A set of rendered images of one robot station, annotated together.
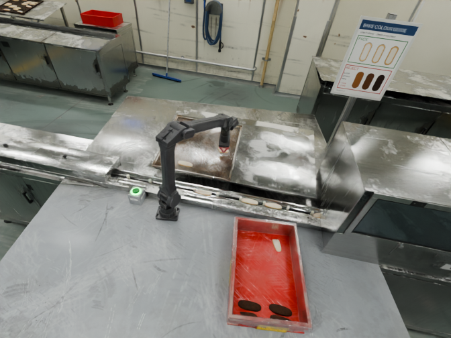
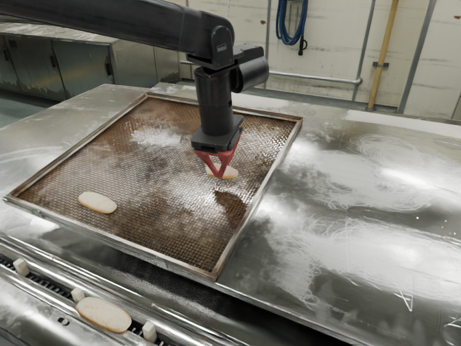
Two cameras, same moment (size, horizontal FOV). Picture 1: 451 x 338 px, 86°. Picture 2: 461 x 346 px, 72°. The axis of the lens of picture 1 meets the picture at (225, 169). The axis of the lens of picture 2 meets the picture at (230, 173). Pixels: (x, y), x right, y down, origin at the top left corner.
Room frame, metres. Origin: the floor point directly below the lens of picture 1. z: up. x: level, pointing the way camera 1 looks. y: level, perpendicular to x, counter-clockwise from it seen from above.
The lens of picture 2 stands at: (0.73, -0.17, 1.29)
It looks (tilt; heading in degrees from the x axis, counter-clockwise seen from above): 31 degrees down; 20
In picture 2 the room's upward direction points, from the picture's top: straight up
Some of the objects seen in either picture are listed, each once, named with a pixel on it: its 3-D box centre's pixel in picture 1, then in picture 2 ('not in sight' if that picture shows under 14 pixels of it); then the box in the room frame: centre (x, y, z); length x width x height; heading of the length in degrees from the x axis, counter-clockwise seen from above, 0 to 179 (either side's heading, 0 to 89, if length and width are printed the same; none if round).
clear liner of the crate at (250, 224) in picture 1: (265, 267); not in sight; (0.53, -0.24, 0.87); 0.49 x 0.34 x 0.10; 0
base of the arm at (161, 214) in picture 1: (167, 209); not in sight; (0.80, 0.29, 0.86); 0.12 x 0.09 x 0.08; 92
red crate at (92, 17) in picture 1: (102, 18); not in sight; (4.25, 2.20, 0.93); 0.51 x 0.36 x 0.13; 88
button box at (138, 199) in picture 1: (137, 197); not in sight; (0.87, 0.48, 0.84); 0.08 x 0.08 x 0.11; 84
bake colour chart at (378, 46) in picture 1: (371, 62); not in sight; (1.58, -0.81, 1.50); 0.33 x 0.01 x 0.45; 84
